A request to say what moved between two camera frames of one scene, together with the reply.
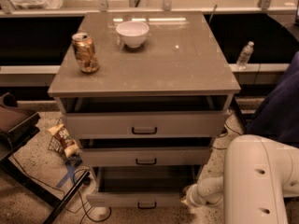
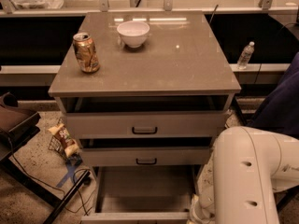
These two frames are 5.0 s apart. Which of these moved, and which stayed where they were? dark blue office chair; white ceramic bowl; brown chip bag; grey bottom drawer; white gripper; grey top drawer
Moved: grey bottom drawer; white gripper
Stayed: dark blue office chair; brown chip bag; white ceramic bowl; grey top drawer
